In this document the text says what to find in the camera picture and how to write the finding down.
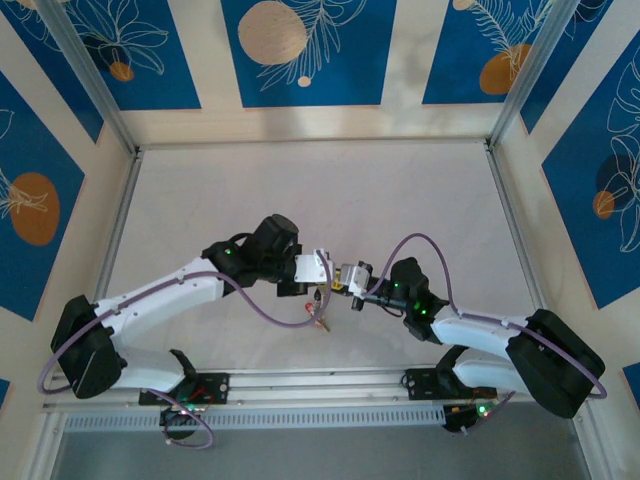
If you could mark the aluminium table side rail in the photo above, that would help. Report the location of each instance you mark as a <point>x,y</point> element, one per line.
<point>500,175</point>
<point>119,225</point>

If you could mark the aluminium mounting rail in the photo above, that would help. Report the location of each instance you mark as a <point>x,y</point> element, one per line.
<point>320,385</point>

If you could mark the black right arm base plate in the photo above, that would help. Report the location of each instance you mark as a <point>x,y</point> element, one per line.
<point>425,382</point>

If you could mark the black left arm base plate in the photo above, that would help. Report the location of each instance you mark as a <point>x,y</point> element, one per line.
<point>215,387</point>

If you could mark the aluminium table end rail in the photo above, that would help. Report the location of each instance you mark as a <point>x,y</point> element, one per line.
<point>310,144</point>

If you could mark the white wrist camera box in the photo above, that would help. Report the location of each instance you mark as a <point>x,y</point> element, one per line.
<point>310,267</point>
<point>357,280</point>

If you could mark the black controller board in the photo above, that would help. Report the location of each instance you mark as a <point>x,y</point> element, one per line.
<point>457,417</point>
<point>175,415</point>

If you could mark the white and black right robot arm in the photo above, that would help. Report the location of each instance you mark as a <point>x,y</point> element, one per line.
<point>475,330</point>

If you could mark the silver metal key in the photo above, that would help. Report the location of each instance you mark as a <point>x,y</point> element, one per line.
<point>325,327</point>

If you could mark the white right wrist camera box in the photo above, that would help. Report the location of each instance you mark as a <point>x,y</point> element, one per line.
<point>357,280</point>

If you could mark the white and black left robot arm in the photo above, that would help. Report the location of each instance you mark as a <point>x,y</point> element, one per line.
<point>165,290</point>

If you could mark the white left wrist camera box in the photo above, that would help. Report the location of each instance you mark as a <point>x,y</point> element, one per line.
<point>310,267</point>

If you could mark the aluminium frame post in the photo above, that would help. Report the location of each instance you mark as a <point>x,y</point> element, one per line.
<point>532,65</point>
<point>85,65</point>

